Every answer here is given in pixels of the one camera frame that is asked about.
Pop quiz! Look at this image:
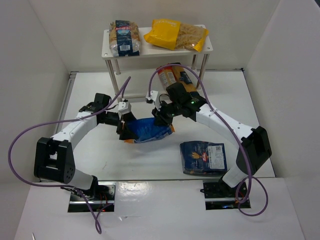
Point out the dark blue pasta box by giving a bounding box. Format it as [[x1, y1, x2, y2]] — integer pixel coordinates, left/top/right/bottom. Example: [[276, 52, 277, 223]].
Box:
[[179, 141, 228, 176]]

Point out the purple cable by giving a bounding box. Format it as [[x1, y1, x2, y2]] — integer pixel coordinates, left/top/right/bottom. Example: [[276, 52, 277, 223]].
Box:
[[7, 76, 132, 235], [147, 63, 270, 216]]

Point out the red spaghetti pack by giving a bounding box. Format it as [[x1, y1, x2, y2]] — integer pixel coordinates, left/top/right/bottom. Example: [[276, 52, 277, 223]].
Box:
[[157, 66, 176, 90]]

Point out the yellow blue spaghetti pack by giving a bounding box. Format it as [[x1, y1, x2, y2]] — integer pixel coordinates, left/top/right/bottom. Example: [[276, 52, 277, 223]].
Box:
[[170, 65, 199, 97]]

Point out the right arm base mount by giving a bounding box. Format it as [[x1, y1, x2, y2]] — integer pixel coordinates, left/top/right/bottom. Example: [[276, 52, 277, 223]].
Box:
[[200, 180, 251, 211]]

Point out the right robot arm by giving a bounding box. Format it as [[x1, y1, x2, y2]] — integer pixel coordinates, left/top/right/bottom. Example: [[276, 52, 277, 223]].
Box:
[[146, 82, 272, 188]]

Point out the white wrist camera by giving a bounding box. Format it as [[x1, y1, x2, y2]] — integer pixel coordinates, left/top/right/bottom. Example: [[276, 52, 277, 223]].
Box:
[[145, 90, 161, 111], [117, 101, 132, 118]]

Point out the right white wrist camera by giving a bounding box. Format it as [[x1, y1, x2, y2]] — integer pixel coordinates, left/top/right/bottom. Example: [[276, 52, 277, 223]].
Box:
[[145, 90, 161, 111]]

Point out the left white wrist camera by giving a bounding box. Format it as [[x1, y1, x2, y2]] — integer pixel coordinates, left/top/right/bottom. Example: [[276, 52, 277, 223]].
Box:
[[117, 101, 132, 118]]

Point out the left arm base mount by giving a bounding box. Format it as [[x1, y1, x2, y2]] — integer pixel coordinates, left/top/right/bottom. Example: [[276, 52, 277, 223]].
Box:
[[67, 181, 117, 213]]

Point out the yellow fusilli pasta bag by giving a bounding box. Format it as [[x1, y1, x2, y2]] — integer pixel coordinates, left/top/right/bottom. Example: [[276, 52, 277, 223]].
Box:
[[143, 18, 209, 52]]

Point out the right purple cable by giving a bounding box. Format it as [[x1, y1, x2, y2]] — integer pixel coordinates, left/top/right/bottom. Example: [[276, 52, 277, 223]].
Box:
[[147, 63, 270, 216]]

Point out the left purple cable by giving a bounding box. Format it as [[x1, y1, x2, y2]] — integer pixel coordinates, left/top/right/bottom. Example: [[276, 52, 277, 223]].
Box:
[[7, 76, 132, 235]]

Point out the blue clear pasta bag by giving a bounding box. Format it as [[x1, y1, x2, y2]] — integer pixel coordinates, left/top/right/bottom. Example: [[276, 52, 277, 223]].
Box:
[[109, 20, 141, 57]]

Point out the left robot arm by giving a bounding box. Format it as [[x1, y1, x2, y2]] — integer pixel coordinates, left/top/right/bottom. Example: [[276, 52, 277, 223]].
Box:
[[33, 93, 136, 199]]

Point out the orange blue orecchiette bag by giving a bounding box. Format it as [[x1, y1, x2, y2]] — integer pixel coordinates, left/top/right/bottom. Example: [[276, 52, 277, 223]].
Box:
[[124, 117, 175, 144]]

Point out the white two-tier shelf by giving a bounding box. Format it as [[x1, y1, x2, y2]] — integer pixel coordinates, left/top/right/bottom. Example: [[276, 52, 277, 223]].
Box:
[[101, 27, 213, 102]]

